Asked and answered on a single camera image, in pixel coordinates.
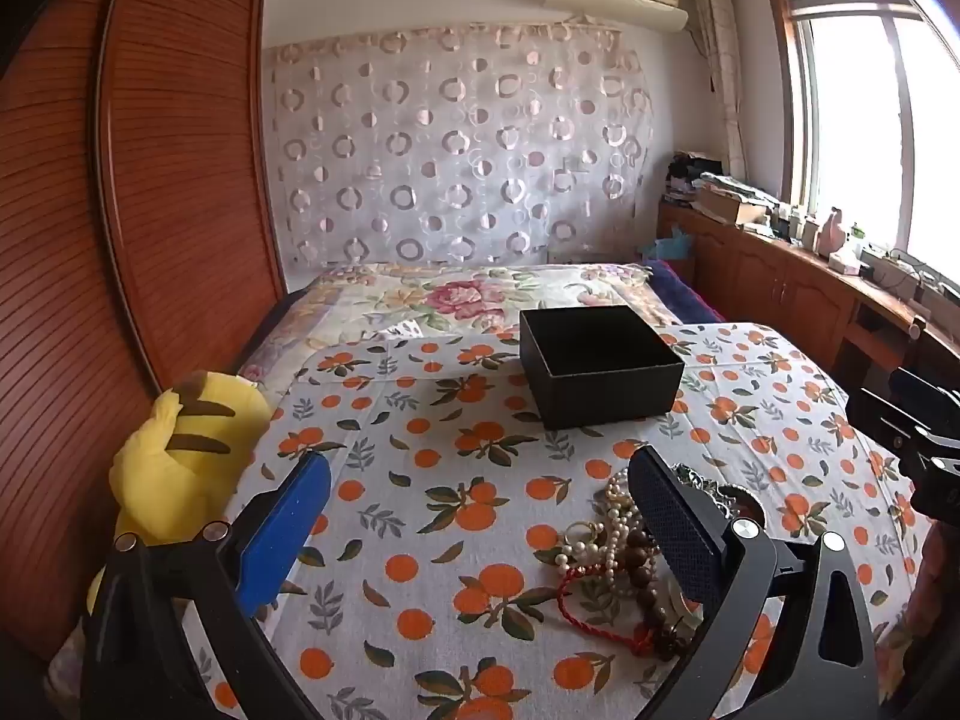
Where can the pile of books and papers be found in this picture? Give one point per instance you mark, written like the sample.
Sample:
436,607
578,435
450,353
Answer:
724,195

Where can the black square box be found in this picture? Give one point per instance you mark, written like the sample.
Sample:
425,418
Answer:
600,382

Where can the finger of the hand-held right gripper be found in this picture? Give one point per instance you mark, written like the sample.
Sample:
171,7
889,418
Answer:
919,397

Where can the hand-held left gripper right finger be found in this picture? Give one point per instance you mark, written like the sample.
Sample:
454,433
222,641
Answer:
675,532

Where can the pink figurine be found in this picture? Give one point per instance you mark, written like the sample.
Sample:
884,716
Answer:
830,234

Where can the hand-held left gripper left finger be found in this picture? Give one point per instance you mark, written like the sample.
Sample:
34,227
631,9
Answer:
285,532

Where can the orange fruit print blanket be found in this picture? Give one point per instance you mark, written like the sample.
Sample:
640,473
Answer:
450,480

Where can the white power strip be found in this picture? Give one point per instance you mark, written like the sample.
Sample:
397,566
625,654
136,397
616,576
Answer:
896,274

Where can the white window curtain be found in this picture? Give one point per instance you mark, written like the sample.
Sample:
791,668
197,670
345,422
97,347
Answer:
724,67

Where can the brown slatted wardrobe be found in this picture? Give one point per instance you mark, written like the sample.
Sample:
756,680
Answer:
112,240

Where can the circle patterned sheer curtain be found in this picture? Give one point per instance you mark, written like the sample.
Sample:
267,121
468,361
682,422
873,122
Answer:
450,150

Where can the window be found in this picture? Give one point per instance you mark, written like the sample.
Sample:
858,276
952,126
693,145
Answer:
855,112

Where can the floral bedsheet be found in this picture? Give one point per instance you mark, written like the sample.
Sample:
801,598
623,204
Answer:
420,300

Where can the wooden cabinet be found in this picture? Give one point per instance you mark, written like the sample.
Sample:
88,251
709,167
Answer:
772,277

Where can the purple blanket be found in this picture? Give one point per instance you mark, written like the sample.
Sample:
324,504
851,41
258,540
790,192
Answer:
679,289

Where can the yellow plush toy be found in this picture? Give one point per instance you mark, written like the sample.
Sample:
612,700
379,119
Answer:
172,457

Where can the teal paper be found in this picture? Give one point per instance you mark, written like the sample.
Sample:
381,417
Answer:
671,247

